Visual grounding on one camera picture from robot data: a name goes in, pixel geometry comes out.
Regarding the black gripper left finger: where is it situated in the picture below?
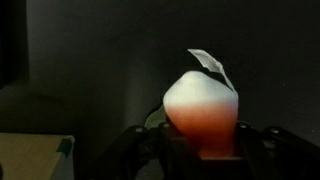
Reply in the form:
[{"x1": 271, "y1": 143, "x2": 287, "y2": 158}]
[{"x1": 89, "y1": 123, "x2": 198, "y2": 180}]

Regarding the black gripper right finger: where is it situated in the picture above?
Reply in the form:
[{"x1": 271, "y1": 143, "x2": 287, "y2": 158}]
[{"x1": 236, "y1": 122, "x2": 320, "y2": 180}]

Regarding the red white toy vegetable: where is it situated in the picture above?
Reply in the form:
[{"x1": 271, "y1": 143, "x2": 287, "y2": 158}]
[{"x1": 144, "y1": 48, "x2": 240, "y2": 159}]

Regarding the brown cardboard box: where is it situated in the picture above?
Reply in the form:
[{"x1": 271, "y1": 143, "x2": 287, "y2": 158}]
[{"x1": 0, "y1": 133, "x2": 75, "y2": 180}]

